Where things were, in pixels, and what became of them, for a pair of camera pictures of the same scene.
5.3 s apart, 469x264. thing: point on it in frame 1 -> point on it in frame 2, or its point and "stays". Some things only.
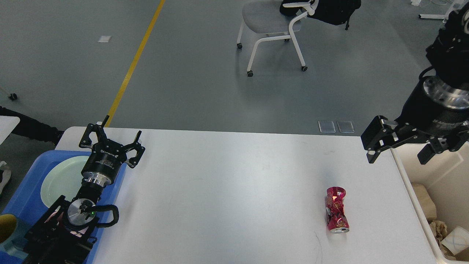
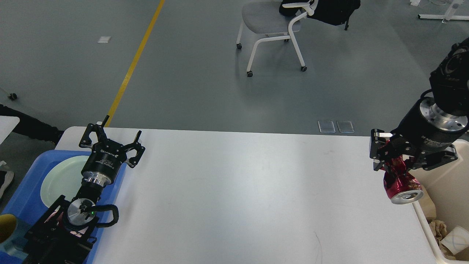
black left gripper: (104, 164) stays
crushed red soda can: (337, 220) -> (400, 186)
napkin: (438, 229) stays
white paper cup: (457, 240) stays
